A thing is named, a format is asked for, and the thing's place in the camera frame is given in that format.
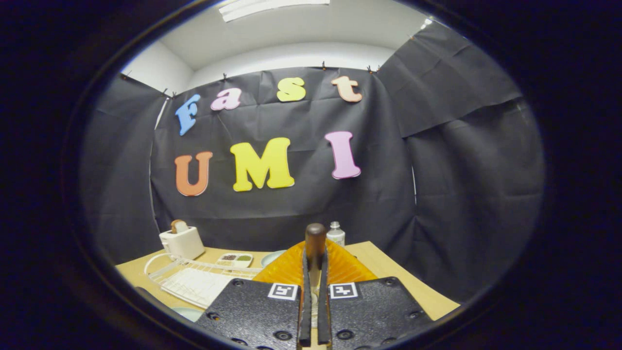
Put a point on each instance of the small teal plate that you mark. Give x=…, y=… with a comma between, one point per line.
x=272, y=257

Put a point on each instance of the small ceiling light panel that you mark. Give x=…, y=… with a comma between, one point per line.
x=426, y=23

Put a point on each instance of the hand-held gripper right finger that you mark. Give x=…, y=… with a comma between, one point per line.
x=323, y=316

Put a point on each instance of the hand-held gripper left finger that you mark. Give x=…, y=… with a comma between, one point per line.
x=305, y=316

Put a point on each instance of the white drip tray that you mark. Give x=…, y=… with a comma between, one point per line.
x=199, y=287

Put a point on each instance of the white toaster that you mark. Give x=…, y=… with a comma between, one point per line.
x=183, y=245

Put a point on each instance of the pale green plate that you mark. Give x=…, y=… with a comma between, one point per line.
x=189, y=313

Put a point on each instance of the clear bottle green label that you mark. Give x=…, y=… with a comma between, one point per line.
x=336, y=237

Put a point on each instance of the black backdrop cloth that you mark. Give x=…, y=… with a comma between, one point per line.
x=437, y=194

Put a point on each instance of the toasted bread slice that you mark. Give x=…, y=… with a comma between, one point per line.
x=179, y=226

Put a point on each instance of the white divided condiment dish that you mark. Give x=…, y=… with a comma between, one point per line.
x=234, y=258

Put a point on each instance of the large ceiling light panel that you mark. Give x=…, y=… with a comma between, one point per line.
x=272, y=7

